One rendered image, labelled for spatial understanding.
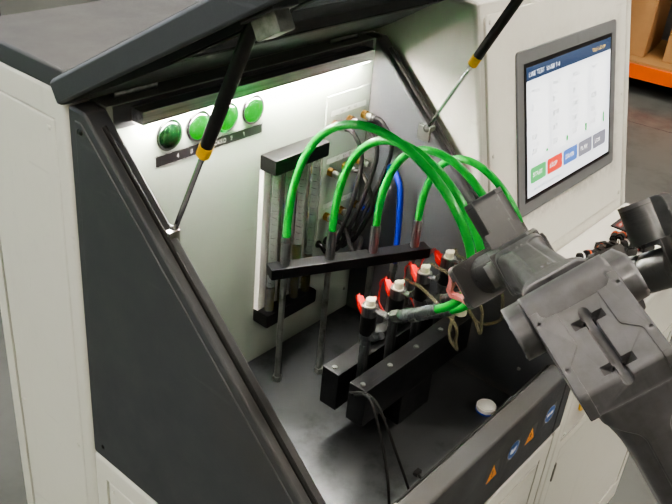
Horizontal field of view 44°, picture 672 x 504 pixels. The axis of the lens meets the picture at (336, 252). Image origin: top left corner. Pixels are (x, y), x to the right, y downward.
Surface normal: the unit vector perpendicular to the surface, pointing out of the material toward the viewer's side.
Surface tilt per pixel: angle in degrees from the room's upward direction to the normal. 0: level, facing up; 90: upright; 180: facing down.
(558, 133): 76
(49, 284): 90
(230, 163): 90
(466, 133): 90
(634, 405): 81
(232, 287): 90
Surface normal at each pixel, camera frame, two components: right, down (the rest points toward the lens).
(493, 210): -0.19, -0.06
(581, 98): 0.76, 0.17
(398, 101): -0.65, 0.33
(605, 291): -0.45, -0.59
